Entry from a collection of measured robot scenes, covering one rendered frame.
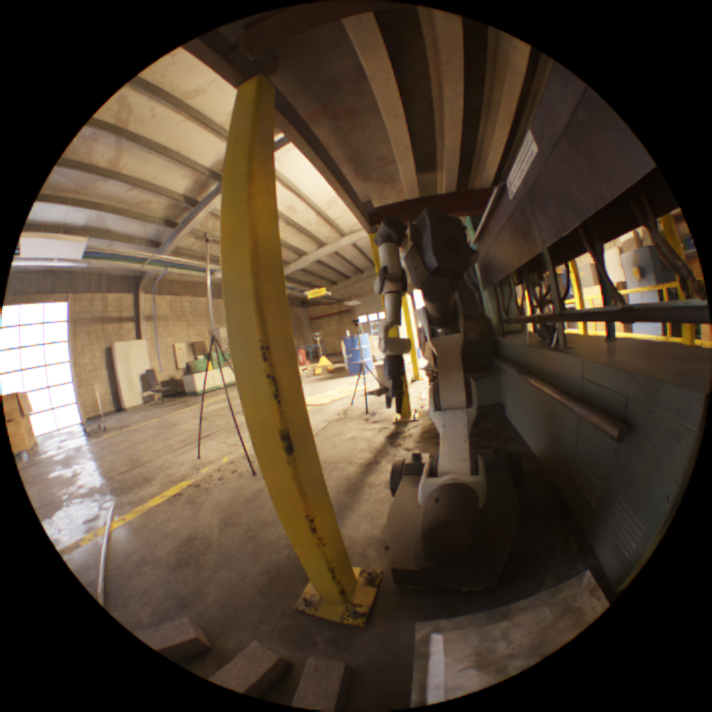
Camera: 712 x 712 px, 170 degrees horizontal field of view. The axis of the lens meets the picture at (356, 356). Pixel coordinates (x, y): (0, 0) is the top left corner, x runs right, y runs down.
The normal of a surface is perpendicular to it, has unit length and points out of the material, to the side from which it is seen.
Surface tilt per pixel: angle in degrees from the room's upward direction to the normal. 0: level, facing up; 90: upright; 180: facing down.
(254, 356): 90
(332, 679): 0
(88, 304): 90
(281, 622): 0
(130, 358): 90
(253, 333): 90
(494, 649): 9
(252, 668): 0
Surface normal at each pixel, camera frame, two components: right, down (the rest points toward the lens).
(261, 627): -0.17, -0.98
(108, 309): 0.94, -0.14
